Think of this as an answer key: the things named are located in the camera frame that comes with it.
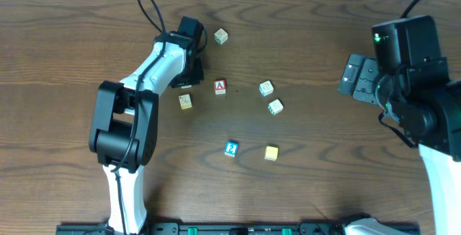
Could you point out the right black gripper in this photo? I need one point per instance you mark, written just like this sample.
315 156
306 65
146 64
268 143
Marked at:
360 80

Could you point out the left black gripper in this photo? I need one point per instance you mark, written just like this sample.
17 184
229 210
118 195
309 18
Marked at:
192 77

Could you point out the red letter A block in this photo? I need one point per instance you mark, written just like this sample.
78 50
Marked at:
220 86

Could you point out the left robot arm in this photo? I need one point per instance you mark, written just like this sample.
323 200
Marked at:
124 128

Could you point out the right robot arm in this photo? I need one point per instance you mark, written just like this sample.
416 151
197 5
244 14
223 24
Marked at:
409 80

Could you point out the yellow-edged butterfly block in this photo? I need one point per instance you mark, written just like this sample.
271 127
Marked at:
185 101

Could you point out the far green-edged wooden block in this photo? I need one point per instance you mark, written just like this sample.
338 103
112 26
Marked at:
221 36

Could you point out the green-edged wooden block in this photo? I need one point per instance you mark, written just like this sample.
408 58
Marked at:
275 107
221 36

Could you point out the blue-edged wooden block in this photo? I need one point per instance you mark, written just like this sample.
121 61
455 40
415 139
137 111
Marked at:
266 88

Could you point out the blue number 2 block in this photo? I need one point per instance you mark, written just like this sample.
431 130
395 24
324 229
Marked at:
231 149

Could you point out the yellow wooden block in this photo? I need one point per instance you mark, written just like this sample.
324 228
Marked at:
271 153

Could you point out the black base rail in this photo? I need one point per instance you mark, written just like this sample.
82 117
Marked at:
364 226

